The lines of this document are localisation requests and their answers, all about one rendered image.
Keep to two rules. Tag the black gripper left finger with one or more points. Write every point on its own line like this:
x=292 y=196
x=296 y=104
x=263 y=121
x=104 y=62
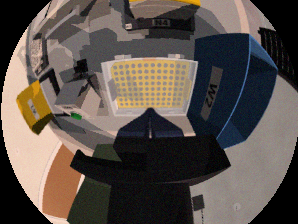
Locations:
x=138 y=127

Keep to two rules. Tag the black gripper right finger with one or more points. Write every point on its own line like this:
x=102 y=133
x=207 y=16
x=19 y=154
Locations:
x=162 y=128

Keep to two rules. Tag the dark blue bin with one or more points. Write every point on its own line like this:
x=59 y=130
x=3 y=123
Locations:
x=222 y=71

